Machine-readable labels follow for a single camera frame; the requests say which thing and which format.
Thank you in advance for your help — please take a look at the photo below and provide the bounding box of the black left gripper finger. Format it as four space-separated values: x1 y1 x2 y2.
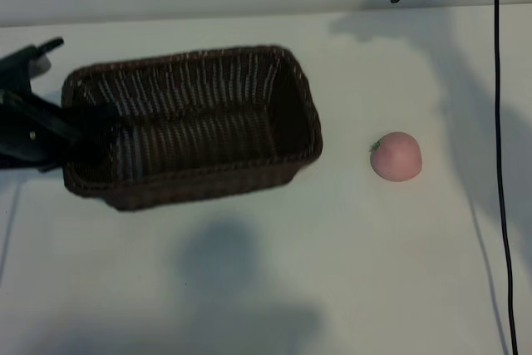
81 104 122 136

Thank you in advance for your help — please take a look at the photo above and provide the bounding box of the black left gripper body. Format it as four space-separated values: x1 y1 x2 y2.
0 88 84 173

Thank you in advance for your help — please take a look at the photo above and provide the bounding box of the dark brown wicker basket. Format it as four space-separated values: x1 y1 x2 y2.
61 43 324 212

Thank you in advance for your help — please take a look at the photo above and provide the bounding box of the pink peach with green leaf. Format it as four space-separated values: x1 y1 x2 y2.
368 131 423 183

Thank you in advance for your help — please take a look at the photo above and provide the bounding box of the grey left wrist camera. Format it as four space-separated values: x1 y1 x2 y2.
0 37 66 90

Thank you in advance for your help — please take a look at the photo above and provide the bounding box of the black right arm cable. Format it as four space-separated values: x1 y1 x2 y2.
491 0 520 355

